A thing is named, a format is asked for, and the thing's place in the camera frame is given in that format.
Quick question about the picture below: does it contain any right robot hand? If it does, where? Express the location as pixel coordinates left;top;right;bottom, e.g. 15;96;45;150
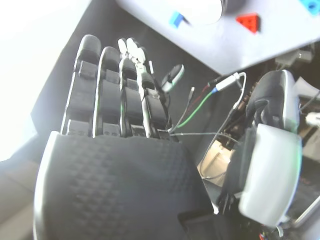
32;34;305;240

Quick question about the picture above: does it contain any white cable with connector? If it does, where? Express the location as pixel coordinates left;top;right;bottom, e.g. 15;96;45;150
202;71;248;178

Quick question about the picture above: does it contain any blue cube block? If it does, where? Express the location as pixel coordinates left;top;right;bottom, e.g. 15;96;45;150
169;11;185;28

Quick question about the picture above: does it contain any green wire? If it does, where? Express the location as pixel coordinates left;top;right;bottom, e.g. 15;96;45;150
173;86;218;130

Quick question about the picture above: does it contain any red triangle block with holes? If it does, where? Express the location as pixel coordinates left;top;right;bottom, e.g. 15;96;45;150
236;12;261;35

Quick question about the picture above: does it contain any blue holed toy block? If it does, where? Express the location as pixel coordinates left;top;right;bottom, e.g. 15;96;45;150
298;0;320;16

